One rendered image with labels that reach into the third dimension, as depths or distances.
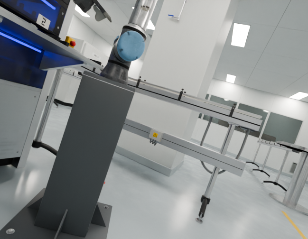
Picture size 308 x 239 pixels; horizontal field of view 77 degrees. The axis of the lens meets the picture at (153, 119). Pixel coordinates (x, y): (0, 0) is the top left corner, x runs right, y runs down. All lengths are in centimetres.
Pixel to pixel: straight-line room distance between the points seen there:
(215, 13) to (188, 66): 71
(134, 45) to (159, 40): 191
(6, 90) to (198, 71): 193
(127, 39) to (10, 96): 88
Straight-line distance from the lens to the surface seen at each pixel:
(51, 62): 148
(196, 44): 266
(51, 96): 187
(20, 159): 172
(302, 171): 393
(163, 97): 189
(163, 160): 252
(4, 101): 149
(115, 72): 100
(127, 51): 89
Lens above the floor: 72
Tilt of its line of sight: 3 degrees down
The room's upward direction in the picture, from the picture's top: 19 degrees clockwise
